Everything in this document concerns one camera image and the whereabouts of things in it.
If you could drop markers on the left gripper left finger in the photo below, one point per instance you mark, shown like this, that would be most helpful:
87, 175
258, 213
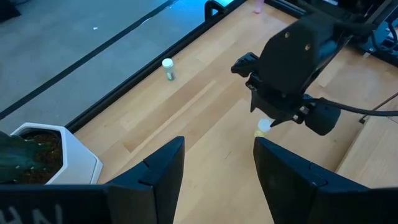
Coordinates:
140, 193

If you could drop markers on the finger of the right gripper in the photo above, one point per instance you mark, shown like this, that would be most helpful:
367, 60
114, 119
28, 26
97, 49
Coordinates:
270, 110

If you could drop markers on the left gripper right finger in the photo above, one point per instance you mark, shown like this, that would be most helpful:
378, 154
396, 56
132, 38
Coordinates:
298, 193

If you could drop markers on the yellow bottle white cap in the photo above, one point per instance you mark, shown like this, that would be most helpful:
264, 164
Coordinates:
264, 125

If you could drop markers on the small bottles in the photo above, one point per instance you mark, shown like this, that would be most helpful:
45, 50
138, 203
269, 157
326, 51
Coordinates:
168, 63

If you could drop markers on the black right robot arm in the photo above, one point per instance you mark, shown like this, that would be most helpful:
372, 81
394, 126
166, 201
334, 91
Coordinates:
357, 28

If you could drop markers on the pink bottle white cap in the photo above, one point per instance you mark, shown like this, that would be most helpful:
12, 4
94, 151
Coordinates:
258, 7

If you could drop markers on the white hexagonal plant pot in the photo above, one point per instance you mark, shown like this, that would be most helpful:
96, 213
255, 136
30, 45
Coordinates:
77, 158

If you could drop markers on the green cactus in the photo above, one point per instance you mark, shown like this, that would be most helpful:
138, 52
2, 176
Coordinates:
15, 158

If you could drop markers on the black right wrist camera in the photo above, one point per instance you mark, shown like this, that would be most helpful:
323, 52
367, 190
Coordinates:
323, 119

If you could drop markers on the black aluminium table frame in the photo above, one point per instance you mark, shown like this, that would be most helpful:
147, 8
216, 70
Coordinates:
133, 80

